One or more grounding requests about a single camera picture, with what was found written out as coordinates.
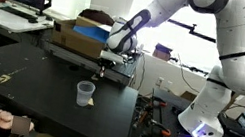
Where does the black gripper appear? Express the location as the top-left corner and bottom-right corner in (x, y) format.
(95, 56), (122, 81)

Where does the orange handled clamp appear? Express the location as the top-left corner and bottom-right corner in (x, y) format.
(150, 96), (170, 109)
(147, 117), (175, 137)

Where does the black computer mouse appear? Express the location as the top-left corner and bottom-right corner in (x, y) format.
(27, 16), (40, 25)

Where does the translucent plastic cup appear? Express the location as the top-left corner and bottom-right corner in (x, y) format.
(72, 79), (98, 109)

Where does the white office desk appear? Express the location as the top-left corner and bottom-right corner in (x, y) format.
(0, 0), (58, 41)

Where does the small brown box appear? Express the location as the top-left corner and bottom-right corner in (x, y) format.
(151, 42), (174, 63)

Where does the black keyboard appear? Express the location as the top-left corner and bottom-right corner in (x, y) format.
(0, 4), (40, 23)

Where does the tan tape piece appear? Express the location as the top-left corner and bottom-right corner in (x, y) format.
(87, 96), (96, 107)

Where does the brown cardboard box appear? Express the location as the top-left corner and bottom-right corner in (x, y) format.
(47, 11), (114, 62)

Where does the dark brown bag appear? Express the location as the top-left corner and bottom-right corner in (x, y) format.
(76, 6), (116, 27)

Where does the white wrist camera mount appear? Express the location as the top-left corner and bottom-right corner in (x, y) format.
(99, 49), (127, 64)

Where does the person's pink hand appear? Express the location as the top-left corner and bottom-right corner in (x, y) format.
(0, 108), (38, 136)

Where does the blue sheet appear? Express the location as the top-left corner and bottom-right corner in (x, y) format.
(70, 21), (112, 46)

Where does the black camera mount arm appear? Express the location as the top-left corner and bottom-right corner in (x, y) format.
(164, 18), (220, 44)

